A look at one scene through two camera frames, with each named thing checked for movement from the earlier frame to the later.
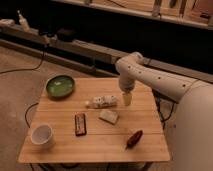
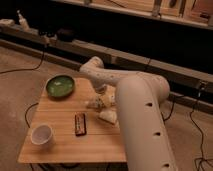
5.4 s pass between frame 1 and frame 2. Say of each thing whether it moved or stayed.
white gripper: moved
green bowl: stayed
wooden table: stayed
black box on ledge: stayed
